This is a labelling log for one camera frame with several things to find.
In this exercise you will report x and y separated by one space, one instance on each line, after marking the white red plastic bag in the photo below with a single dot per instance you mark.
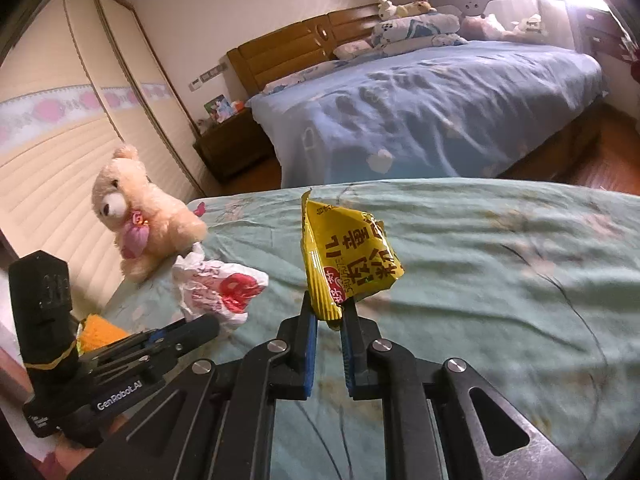
225 285

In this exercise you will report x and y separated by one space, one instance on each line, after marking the wooden nightstand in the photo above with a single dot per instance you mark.
235 145

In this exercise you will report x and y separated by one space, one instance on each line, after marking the cream sliding wardrobe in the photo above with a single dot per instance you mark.
50 175

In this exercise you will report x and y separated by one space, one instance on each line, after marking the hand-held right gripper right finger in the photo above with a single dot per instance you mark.
350 355

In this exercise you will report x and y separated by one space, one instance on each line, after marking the white blue printed pillow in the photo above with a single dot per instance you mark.
415 32

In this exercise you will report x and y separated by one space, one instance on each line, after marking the orange foam fruit net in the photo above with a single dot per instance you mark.
102 332

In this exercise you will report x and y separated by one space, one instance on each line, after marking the grey bed guard rail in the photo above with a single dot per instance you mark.
505 2

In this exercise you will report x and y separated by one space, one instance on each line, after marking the cream teddy bear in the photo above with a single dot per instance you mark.
150 215

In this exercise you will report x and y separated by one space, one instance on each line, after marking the yellow snack packet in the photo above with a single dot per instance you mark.
345 255

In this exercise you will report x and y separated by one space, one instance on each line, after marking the white dark plush toy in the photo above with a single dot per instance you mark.
529 27

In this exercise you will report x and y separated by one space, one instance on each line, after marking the pink printed pillow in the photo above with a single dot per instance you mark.
352 50

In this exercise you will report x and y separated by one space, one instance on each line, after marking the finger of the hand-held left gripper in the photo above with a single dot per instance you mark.
195 332
155 334

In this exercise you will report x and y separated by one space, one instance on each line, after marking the white wall switch panel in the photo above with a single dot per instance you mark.
205 79

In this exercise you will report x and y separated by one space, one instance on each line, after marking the green floral blanket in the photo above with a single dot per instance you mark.
475 285

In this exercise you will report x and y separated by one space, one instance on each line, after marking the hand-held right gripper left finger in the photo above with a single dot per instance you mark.
310 345

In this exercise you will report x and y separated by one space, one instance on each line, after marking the beige plush toy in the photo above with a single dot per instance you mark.
415 7

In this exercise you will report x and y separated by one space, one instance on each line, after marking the wooden bed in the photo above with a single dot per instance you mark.
285 55

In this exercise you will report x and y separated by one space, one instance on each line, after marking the bed with blue duvet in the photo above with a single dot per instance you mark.
425 110

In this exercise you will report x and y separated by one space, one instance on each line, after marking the photo frame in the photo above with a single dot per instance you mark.
217 108

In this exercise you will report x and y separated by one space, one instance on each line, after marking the pink plush toy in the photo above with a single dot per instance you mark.
482 27

